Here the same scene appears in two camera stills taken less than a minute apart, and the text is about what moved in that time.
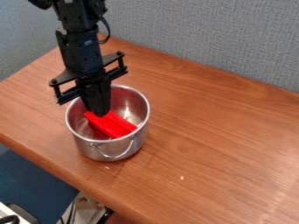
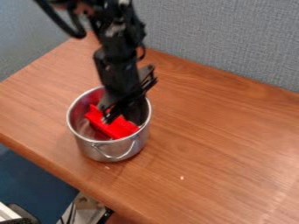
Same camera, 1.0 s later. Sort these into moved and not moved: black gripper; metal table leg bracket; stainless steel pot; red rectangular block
Moved: black gripper
Not moved: red rectangular block; stainless steel pot; metal table leg bracket
